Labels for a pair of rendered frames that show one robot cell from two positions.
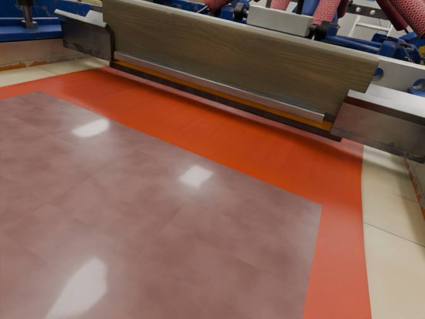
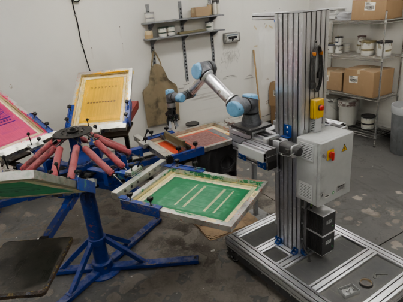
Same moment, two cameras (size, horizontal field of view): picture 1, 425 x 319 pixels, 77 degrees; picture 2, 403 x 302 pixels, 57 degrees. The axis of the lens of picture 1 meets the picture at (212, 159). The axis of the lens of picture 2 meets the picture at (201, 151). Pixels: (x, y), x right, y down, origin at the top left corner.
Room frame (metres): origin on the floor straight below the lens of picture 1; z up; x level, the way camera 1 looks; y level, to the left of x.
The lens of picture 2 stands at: (2.56, 2.27, 2.14)
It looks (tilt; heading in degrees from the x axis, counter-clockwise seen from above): 22 degrees down; 221
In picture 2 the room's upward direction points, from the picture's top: 5 degrees counter-clockwise
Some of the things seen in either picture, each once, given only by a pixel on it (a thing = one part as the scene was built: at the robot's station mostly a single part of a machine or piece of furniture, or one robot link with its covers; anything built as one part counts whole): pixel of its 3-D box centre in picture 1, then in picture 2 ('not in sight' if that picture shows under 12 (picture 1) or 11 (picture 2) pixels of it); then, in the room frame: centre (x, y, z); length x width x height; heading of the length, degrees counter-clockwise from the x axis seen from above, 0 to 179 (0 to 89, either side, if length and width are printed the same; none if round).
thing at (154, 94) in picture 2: not in sight; (159, 88); (-1.02, -1.56, 1.06); 0.53 x 0.07 x 1.05; 160
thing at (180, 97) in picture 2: not in sight; (179, 97); (0.36, 0.14, 1.42); 0.11 x 0.11 x 0.08; 85
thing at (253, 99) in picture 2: not in sight; (249, 102); (0.31, 0.79, 1.42); 0.13 x 0.12 x 0.14; 175
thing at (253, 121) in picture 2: not in sight; (250, 117); (0.30, 0.79, 1.31); 0.15 x 0.15 x 0.10
